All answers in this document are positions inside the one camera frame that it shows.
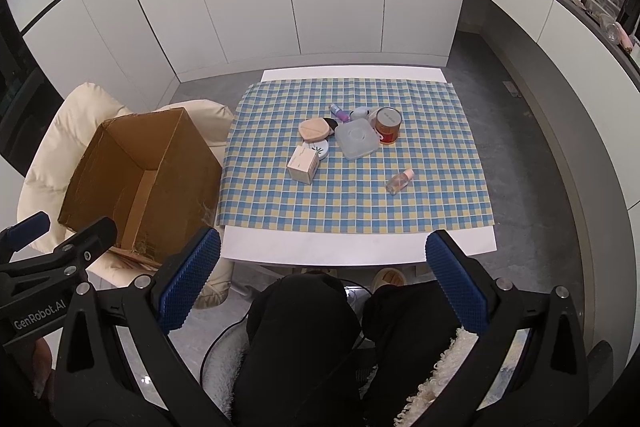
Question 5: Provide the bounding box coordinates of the beige makeup puff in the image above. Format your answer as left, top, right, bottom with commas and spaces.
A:
297, 117, 332, 142

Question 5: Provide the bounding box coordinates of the pink figurine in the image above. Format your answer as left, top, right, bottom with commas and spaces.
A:
620, 24, 639, 54

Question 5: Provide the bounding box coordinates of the white fluffy seat cushion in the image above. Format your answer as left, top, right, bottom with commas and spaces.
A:
200, 322, 261, 423

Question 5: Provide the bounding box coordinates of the beige slipper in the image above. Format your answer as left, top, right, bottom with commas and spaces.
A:
372, 268, 408, 295

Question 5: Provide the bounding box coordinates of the gold lid tin can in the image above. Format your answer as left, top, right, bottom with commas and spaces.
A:
374, 107, 403, 145

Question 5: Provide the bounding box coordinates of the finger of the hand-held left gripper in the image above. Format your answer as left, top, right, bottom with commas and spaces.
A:
0, 213, 52, 258
0, 218, 117, 280

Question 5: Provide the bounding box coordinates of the white round compact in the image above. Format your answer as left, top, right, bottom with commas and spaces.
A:
306, 138, 331, 162

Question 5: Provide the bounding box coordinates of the person's right leg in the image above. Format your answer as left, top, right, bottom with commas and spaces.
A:
360, 279, 481, 427

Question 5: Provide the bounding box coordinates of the clear glass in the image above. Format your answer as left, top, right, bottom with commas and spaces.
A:
600, 14, 623, 42

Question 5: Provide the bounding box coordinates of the person's left leg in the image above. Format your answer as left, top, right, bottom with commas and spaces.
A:
235, 269, 363, 427

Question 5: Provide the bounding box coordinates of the grey white oval object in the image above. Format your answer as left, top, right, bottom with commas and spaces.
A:
349, 106, 381, 124

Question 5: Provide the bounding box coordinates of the grey rounded square lid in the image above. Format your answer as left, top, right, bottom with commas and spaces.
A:
334, 117, 379, 161

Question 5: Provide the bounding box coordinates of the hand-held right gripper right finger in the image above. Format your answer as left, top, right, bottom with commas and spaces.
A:
427, 231, 591, 427

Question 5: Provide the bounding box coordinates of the dark grey counter ledge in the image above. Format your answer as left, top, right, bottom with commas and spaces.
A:
472, 0, 640, 75

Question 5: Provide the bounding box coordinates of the blue yellow checkered tablecloth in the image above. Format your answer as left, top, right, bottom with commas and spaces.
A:
215, 77, 497, 235

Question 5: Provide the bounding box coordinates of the person's left hand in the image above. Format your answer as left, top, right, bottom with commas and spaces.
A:
31, 339, 55, 403

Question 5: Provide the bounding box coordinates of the brown cardboard box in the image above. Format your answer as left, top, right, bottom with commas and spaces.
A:
57, 107, 224, 269

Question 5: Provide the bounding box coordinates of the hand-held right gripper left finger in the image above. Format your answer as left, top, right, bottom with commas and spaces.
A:
52, 227, 236, 427

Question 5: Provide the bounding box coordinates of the clear bottle with pink cap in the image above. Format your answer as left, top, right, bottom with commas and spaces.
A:
385, 167, 416, 196

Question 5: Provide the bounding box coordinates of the small beige carton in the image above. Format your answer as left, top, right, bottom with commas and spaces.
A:
286, 145, 321, 186

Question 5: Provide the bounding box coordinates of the person's leg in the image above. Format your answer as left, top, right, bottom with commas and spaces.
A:
360, 279, 481, 427
235, 269, 363, 427

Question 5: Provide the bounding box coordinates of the cream padded chair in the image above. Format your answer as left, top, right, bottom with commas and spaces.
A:
16, 82, 236, 310

